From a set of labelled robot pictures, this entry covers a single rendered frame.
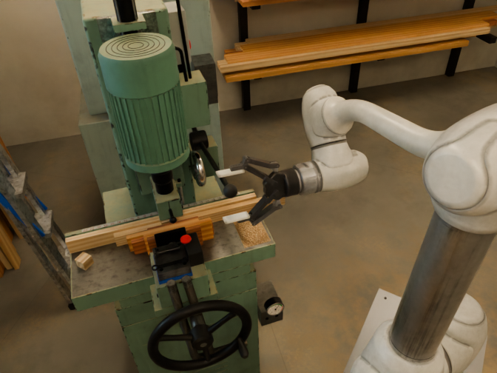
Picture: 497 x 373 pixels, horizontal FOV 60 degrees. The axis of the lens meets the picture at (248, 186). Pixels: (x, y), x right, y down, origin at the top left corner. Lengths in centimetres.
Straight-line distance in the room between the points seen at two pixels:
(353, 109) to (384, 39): 248
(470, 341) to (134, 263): 90
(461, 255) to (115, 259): 95
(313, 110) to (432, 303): 58
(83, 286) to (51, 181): 210
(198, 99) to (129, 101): 35
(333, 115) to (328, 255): 147
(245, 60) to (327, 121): 206
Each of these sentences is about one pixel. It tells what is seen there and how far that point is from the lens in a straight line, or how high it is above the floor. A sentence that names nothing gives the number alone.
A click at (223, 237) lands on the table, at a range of 136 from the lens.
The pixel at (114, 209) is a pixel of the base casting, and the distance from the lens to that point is 170.
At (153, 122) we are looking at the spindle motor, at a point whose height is 134.
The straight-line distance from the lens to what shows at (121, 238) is 138.
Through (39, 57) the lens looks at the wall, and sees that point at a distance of 357.
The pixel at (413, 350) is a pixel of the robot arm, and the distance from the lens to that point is 101.
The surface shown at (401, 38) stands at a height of 62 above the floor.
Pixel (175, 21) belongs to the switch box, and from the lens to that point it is 136.
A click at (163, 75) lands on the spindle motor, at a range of 103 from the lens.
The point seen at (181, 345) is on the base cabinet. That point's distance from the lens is 159.
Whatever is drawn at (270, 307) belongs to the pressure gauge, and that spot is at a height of 68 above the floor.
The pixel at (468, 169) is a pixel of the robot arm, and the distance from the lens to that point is 64.
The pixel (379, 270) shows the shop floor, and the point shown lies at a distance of 251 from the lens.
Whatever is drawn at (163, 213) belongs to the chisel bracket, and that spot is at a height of 102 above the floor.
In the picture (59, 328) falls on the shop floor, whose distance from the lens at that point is 245.
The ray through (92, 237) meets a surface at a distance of 140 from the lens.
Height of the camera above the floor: 188
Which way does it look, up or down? 39 degrees down
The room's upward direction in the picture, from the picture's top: 3 degrees counter-clockwise
